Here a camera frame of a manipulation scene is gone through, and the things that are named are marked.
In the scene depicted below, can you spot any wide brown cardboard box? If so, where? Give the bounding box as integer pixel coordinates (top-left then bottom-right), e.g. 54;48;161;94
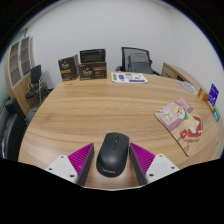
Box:
78;61;108;81

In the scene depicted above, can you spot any black metal-legged chair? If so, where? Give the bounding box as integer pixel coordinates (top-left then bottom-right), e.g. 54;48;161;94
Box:
24;64;51;106

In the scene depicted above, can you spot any black mesh office chair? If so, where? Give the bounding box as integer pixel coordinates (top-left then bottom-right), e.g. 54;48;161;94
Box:
115;46;162;76

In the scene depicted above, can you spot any purple card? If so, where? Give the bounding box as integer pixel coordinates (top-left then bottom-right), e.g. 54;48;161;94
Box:
207;83;220;108

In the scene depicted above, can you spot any wooden shelf unit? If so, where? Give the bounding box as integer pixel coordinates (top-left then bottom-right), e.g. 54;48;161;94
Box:
3;35;41;116

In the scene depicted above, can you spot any black leather office chair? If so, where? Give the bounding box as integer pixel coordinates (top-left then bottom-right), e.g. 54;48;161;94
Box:
0;98;29;161

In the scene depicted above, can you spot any white sheet with grey print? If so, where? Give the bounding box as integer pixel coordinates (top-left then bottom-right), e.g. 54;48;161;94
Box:
179;79;198;95

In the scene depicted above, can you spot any small teal box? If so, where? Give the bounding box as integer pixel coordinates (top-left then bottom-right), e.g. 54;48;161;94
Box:
212;107;221;123

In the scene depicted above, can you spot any black computer mouse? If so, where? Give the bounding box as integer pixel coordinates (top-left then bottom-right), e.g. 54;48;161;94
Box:
95;132;131;178

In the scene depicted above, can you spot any small brown cardboard box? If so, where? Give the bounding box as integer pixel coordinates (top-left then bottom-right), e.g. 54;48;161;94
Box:
57;54;80;82

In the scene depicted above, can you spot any small orange box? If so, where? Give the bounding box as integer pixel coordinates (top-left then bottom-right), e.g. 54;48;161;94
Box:
197;87;210;102

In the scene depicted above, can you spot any cartoon printed mouse pad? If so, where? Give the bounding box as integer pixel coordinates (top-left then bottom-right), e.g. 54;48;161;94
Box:
154;97;204;158

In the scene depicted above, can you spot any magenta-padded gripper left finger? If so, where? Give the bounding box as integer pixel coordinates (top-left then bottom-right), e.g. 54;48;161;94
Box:
45;142;96;187

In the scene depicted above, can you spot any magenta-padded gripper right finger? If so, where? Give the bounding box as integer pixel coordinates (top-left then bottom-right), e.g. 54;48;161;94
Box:
128;142;181;187

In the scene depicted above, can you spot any grey bag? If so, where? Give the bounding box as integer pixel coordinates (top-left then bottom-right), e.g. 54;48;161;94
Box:
126;52;154;75

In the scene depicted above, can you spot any black cardboard box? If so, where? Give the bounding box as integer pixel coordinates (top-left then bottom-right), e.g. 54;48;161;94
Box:
78;48;107;65

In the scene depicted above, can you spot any white printed paper sheet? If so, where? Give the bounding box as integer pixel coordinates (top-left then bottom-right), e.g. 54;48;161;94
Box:
110;71;149;84

